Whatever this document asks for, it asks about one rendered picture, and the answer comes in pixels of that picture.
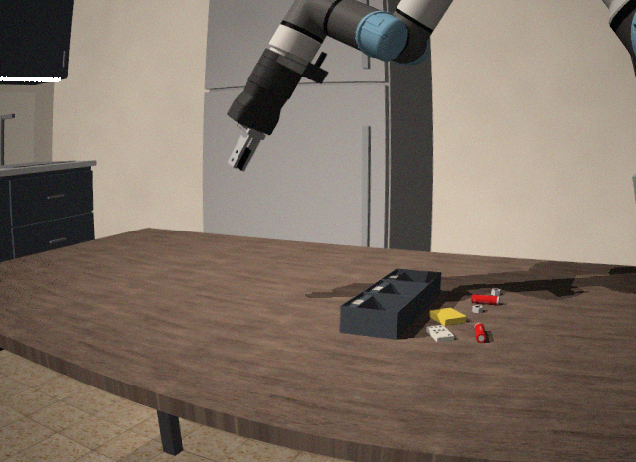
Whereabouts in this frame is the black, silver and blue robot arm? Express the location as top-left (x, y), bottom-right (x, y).
top-left (281, 0), bottom-right (636, 77)

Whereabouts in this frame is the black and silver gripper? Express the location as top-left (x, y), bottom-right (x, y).
top-left (227, 25), bottom-right (328, 171)

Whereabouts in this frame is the white domino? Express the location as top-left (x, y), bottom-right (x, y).
top-left (426, 325), bottom-right (454, 342)

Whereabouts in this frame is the red aa battery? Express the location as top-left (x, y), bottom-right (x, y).
top-left (471, 294), bottom-right (500, 305)
top-left (474, 323), bottom-right (486, 343)

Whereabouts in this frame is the yellow sticky note pad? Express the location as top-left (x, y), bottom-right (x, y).
top-left (429, 308), bottom-right (467, 326)

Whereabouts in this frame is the grey three-compartment bin rack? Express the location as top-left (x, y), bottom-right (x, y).
top-left (340, 269), bottom-right (441, 340)

